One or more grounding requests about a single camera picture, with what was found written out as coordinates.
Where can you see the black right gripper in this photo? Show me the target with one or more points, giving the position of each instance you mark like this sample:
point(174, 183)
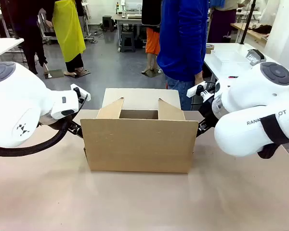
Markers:
point(207, 111)

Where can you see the brown cardboard box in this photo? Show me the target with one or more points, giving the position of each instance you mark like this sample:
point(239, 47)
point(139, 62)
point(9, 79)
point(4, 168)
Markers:
point(137, 142)

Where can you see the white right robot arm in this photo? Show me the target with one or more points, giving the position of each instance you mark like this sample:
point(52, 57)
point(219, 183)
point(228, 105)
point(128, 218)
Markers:
point(250, 101)

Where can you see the person's left forearm blue sleeve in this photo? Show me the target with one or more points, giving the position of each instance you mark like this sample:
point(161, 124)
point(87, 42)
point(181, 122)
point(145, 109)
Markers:
point(201, 57)

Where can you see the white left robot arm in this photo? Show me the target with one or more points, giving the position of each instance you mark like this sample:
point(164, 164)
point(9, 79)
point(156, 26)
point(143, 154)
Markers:
point(19, 103)

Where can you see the person's left hand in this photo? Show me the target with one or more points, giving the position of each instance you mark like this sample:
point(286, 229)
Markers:
point(199, 77)

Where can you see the dark floor mat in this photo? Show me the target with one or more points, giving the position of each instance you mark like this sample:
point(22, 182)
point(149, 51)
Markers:
point(80, 73)
point(152, 73)

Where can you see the large white table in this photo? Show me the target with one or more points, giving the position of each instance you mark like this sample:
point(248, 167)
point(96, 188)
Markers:
point(221, 72)

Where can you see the clear plastic container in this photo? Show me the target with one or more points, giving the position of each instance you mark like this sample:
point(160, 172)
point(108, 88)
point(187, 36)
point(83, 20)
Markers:
point(228, 60)

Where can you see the brown tape roll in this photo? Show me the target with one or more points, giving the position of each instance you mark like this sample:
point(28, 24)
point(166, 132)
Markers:
point(209, 48)

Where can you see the person in blue jacket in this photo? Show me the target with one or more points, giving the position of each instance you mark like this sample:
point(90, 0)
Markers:
point(180, 43)

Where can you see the black cup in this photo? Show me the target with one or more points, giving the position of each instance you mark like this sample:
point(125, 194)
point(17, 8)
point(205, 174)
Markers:
point(227, 39)

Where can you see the person in orange shorts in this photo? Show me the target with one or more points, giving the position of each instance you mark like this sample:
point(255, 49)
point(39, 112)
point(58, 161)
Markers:
point(152, 43)

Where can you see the person in yellow apron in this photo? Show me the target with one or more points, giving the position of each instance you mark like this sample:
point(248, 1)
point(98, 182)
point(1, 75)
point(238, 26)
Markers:
point(68, 29)

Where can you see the black plastic stool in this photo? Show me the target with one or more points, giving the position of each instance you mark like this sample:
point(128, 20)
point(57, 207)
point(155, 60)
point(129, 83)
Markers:
point(127, 41)

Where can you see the person in dark clothes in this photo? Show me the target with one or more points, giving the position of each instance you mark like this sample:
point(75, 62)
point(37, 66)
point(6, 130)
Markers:
point(29, 36)

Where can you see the white metal cart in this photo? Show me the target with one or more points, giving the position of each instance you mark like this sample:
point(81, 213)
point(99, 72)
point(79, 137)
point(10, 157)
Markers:
point(47, 29)

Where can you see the person in purple skirt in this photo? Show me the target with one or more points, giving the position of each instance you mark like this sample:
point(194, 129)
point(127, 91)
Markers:
point(221, 21)

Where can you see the wooden work table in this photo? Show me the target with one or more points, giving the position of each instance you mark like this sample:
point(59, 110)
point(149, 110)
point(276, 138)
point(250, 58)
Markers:
point(253, 32)

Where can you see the small white table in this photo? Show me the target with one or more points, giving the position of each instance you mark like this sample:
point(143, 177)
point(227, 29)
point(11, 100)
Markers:
point(2, 47)

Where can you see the dark plastic stool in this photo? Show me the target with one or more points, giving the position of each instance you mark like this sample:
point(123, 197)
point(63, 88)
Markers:
point(107, 22)

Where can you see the black stand pole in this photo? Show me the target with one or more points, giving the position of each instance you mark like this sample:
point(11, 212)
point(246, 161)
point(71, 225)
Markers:
point(247, 24)

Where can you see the grey work table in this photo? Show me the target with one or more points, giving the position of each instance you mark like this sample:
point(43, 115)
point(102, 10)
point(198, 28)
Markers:
point(130, 20)

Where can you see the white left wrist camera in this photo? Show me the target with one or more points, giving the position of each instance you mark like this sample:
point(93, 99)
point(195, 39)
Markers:
point(83, 92)

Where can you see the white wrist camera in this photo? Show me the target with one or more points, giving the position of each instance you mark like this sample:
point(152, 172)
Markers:
point(195, 89)
point(83, 92)

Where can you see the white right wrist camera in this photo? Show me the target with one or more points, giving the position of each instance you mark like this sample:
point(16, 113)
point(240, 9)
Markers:
point(195, 89)

